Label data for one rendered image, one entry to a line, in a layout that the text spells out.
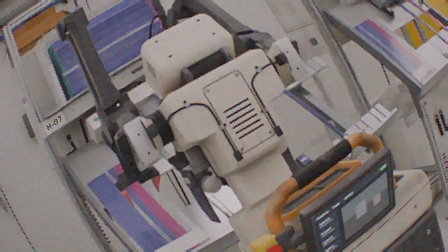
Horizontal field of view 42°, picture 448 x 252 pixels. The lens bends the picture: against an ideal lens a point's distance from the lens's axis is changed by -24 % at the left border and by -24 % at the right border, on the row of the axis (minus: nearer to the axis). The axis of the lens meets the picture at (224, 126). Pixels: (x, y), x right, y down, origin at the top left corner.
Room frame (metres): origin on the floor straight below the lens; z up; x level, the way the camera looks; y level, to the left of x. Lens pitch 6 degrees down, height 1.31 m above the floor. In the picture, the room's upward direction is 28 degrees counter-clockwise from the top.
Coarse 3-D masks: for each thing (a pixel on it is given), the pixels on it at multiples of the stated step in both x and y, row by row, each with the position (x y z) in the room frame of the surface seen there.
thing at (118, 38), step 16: (128, 0) 2.89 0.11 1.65; (144, 0) 2.92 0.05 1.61; (96, 16) 2.86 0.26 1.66; (112, 16) 2.85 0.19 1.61; (128, 16) 2.88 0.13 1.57; (144, 16) 2.90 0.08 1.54; (96, 32) 2.81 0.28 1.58; (112, 32) 2.84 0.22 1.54; (128, 32) 2.87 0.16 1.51; (144, 32) 2.89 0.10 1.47; (160, 32) 2.92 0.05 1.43; (48, 48) 2.80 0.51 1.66; (64, 48) 2.75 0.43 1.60; (96, 48) 2.80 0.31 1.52; (112, 48) 2.83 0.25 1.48; (128, 48) 2.85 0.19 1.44; (64, 64) 2.74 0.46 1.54; (112, 64) 2.82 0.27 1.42; (64, 80) 2.74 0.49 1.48; (80, 80) 2.75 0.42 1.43
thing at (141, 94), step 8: (136, 88) 2.88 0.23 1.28; (144, 88) 2.87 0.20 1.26; (136, 96) 2.84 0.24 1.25; (144, 96) 2.84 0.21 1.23; (152, 96) 2.85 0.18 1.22; (136, 104) 2.82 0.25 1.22; (88, 120) 2.77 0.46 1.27; (96, 120) 2.77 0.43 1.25; (88, 128) 2.79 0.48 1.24; (96, 128) 2.73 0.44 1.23; (96, 136) 2.75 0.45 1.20
